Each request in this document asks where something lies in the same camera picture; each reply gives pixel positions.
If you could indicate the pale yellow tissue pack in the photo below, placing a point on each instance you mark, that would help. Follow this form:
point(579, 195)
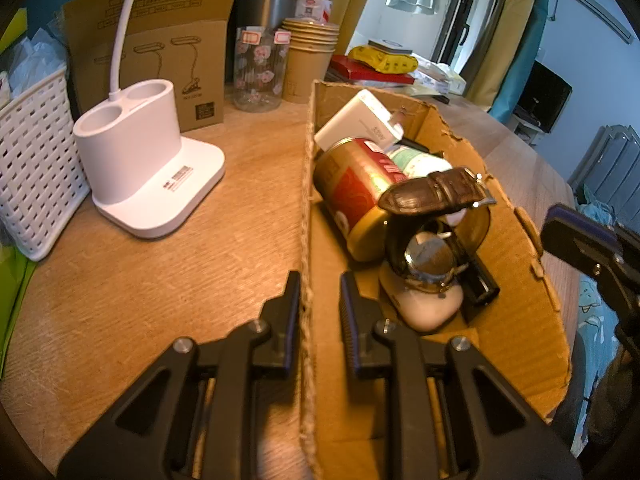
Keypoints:
point(455, 80)

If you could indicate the yellow printed packet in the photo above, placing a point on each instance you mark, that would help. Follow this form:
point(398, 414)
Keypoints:
point(390, 62)

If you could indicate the stack of kraft paper cups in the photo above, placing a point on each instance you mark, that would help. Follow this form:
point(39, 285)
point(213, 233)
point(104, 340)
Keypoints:
point(307, 75)

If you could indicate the printed bed sheet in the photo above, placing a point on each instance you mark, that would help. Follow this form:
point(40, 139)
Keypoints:
point(595, 320)

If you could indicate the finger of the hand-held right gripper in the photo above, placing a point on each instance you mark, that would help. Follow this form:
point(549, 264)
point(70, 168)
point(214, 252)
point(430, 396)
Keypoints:
point(575, 230)

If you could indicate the black rectangular case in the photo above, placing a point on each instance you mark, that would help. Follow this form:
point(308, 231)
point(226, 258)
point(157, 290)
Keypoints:
point(482, 290)

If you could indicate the cardboard box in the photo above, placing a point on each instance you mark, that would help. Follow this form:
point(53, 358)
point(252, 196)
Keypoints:
point(515, 320)

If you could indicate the white pill bottle green label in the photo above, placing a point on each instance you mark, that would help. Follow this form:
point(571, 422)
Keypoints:
point(420, 162)

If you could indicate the white earbuds case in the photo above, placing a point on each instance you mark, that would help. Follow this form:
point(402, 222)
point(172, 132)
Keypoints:
point(425, 310)

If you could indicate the stainless steel thermos mug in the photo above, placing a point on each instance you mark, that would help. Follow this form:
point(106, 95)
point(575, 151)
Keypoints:
point(265, 10)

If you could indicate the teal curtain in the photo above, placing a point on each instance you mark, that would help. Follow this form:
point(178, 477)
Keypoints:
point(530, 60)

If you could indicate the black-framed glass door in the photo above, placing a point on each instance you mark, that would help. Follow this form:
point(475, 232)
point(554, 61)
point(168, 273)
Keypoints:
point(460, 15)

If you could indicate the white plastic woven basket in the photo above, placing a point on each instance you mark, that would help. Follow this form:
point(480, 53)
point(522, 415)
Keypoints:
point(35, 160)

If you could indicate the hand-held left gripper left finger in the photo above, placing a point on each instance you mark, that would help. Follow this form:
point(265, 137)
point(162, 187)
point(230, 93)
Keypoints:
point(292, 320)

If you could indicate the black television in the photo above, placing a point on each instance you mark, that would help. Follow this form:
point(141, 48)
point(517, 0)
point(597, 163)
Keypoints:
point(545, 95)

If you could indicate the white air conditioner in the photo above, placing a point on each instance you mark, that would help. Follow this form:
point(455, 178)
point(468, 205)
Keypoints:
point(595, 2)

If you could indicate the white television stand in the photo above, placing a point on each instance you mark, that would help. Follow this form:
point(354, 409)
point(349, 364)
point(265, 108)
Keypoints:
point(525, 130)

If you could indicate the white wall charger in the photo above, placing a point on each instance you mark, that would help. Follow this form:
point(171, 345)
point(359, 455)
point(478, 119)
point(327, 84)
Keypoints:
point(355, 120)

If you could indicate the brown cardboard lamp package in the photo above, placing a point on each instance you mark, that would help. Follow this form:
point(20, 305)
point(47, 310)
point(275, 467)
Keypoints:
point(200, 60)

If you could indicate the light blue blanket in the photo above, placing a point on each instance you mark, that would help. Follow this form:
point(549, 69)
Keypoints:
point(597, 207)

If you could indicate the grey padded headboard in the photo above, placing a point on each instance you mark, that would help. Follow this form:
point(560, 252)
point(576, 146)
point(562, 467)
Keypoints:
point(610, 160)

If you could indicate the red book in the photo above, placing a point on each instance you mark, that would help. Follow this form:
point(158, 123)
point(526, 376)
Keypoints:
point(345, 67)

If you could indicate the floral printed glass jar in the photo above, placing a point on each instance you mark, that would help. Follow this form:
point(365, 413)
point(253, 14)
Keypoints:
point(260, 75)

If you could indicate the white desk lamp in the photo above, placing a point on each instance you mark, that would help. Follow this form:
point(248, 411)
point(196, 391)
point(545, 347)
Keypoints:
point(130, 125)

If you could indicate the flat white device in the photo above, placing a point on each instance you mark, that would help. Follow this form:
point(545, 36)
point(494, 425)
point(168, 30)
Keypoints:
point(390, 46)

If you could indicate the red can gold lid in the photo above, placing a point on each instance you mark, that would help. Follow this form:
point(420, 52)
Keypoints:
point(350, 190)

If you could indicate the white tissue pack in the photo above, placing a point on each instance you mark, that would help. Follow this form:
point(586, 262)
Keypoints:
point(430, 72)

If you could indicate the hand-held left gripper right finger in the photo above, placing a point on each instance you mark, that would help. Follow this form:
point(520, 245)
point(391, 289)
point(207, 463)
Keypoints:
point(350, 325)

